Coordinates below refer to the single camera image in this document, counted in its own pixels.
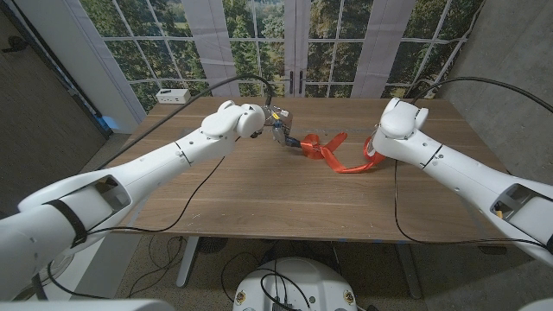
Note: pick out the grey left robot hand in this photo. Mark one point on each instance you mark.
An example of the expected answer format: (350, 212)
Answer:
(281, 125)

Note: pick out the orange satin ribbon roll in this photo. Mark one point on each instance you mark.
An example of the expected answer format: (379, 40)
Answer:
(341, 160)

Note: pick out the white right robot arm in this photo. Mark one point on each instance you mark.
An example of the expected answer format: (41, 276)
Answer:
(453, 164)

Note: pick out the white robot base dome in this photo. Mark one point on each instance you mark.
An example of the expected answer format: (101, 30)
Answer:
(324, 285)

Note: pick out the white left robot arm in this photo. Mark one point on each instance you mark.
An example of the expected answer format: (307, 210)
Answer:
(129, 181)

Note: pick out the white power strip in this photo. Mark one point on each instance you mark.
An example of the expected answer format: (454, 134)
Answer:
(173, 96)

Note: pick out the black ribbed round object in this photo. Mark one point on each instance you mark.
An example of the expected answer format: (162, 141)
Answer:
(212, 244)

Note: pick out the printed window forest backdrop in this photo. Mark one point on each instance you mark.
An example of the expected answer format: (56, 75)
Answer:
(151, 65)

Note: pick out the white table leg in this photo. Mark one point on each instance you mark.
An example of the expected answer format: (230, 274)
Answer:
(410, 272)
(188, 259)

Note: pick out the blue floor object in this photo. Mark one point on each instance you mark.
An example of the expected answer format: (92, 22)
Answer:
(110, 123)

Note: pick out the black diagonal wall rail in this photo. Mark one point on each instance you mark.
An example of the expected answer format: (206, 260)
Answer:
(54, 60)

